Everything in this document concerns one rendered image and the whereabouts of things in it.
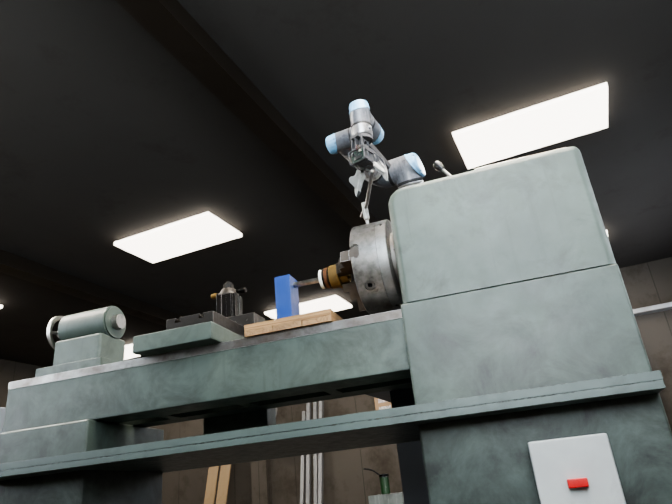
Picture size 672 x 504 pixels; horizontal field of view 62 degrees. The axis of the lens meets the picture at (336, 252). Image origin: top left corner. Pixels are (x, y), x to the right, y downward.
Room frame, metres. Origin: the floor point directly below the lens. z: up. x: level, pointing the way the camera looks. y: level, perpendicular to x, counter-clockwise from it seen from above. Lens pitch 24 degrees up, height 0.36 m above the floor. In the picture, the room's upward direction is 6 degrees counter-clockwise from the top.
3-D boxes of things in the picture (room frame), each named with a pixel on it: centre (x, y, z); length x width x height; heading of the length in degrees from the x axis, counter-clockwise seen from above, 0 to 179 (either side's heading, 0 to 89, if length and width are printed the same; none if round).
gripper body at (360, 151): (1.68, -0.13, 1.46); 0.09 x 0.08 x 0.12; 140
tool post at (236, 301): (2.06, 0.43, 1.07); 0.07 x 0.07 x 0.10; 74
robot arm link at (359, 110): (1.69, -0.14, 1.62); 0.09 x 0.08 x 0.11; 156
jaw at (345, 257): (1.76, -0.04, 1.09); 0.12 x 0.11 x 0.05; 164
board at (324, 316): (1.90, 0.13, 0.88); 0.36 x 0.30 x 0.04; 164
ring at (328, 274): (1.86, 0.01, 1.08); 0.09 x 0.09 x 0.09; 74
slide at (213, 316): (2.01, 0.46, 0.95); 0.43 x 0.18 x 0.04; 164
